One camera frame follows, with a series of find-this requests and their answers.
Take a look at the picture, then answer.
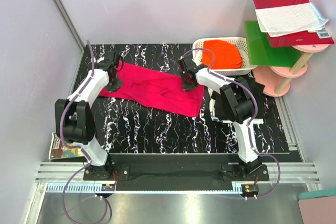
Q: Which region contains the magenta t shirt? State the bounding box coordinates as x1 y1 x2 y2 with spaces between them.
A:
99 63 204 117

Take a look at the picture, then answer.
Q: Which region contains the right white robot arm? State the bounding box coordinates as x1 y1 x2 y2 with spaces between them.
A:
178 56 262 180

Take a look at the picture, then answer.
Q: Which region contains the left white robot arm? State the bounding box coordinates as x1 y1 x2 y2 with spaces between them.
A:
55 51 124 180

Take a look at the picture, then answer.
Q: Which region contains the orange t shirt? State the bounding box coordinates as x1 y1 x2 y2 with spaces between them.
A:
203 40 243 69

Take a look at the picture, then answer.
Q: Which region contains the folded black white t shirt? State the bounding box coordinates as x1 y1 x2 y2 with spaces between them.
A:
208 76 265 123

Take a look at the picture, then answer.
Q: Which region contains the green plastic sheet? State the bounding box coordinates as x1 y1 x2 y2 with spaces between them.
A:
244 21 301 68

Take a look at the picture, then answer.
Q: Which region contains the pink wooden shelf stand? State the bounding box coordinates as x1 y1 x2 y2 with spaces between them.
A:
253 28 334 97

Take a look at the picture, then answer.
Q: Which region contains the illustrated book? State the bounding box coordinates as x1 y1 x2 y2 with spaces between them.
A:
48 132 85 161

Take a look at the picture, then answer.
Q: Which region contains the white mesh cloth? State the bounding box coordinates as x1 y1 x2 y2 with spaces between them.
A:
255 2 329 37

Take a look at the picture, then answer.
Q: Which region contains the dark red folder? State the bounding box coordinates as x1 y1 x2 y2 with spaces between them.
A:
253 0 334 48

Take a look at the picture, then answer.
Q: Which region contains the teal board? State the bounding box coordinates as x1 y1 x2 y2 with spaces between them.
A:
299 188 336 200

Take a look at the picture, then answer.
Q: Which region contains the pink board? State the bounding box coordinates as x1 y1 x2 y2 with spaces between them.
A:
299 196 335 224

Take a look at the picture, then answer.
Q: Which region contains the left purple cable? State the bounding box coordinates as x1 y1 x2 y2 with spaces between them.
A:
59 39 113 223

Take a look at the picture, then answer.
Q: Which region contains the white slotted cable duct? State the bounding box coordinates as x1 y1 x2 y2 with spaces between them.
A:
47 182 250 194

